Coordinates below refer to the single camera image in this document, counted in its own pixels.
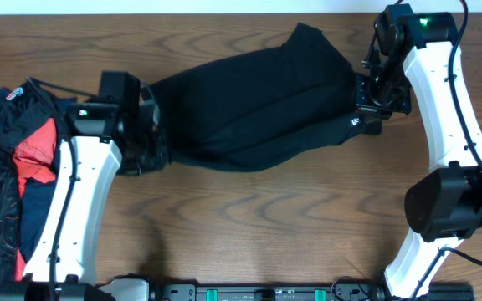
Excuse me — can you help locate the left camera cable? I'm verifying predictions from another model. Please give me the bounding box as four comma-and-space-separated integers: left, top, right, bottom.
25, 74, 100, 301

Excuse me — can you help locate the black t-shirt with white logo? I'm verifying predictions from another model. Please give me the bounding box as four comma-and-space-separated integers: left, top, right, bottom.
142, 23, 382, 172

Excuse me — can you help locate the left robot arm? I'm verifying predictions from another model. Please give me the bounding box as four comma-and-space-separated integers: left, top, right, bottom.
0, 71, 167, 301

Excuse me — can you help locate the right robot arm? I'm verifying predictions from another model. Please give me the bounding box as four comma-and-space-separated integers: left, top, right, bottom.
353, 2, 482, 300

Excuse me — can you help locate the right camera cable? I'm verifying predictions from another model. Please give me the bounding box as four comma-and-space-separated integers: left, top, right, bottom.
408, 0, 482, 301

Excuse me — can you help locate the camera cable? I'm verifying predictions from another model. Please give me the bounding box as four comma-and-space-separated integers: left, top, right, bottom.
408, 0, 482, 301
25, 74, 100, 301

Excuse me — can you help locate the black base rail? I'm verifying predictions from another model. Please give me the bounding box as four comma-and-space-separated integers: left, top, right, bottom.
98, 274, 476, 301

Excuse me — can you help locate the red garment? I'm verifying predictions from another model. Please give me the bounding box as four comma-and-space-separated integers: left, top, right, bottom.
11, 116, 60, 282

